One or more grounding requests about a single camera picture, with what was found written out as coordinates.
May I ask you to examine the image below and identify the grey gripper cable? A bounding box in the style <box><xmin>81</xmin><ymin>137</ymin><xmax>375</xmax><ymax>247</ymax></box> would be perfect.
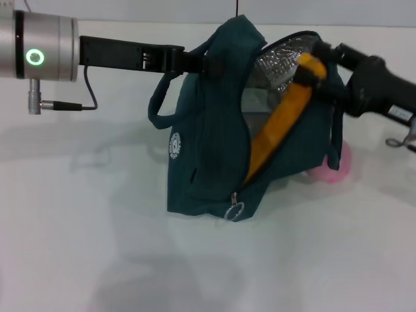
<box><xmin>385</xmin><ymin>119</ymin><xmax>416</xmax><ymax>150</ymax></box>
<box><xmin>40</xmin><ymin>66</ymin><xmax>99</xmax><ymax>112</ymax></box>

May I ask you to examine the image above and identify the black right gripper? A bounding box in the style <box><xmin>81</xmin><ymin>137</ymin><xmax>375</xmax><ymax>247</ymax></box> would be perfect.
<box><xmin>293</xmin><ymin>40</ymin><xmax>416</xmax><ymax>127</ymax></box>

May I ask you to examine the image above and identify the clear container blue rim lid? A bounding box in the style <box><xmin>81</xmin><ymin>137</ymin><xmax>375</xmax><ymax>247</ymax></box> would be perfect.
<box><xmin>242</xmin><ymin>86</ymin><xmax>287</xmax><ymax>131</ymax></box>

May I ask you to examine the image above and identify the teal blue insulated bag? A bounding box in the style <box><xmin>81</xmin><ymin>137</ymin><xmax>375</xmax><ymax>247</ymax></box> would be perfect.
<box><xmin>148</xmin><ymin>14</ymin><xmax>345</xmax><ymax>224</ymax></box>

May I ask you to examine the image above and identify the pink round peach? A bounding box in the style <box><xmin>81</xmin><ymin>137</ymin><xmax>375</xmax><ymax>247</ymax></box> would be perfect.
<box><xmin>307</xmin><ymin>142</ymin><xmax>354</xmax><ymax>185</ymax></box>

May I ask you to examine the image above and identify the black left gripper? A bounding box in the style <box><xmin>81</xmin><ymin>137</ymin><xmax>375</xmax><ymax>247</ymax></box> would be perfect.
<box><xmin>79</xmin><ymin>34</ymin><xmax>226</xmax><ymax>79</ymax></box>

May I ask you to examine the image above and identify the yellow banana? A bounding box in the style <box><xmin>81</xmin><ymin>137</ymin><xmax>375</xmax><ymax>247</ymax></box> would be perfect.
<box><xmin>242</xmin><ymin>53</ymin><xmax>328</xmax><ymax>187</ymax></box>

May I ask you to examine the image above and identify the grey left gripper cable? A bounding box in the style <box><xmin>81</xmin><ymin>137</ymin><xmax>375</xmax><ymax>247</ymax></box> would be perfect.
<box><xmin>40</xmin><ymin>66</ymin><xmax>99</xmax><ymax>112</ymax></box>

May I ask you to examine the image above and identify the grey right gripper cable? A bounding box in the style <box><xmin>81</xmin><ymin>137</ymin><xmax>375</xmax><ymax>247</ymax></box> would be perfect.
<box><xmin>385</xmin><ymin>119</ymin><xmax>416</xmax><ymax>150</ymax></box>

